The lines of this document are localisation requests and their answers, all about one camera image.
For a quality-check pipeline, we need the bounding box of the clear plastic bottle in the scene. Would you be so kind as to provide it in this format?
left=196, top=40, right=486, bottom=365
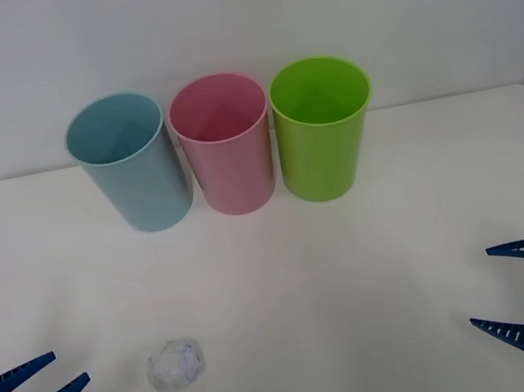
left=141, top=335, right=210, bottom=392

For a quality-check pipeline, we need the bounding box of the pale blue plastic bin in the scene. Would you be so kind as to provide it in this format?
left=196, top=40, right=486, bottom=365
left=57, top=82, right=200, bottom=246

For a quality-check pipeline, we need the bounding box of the green plastic bin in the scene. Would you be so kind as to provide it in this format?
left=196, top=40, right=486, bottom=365
left=262, top=47, right=391, bottom=210

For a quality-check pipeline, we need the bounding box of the pink plastic bin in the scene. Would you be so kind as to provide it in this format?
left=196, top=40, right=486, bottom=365
left=162, top=65, right=287, bottom=225

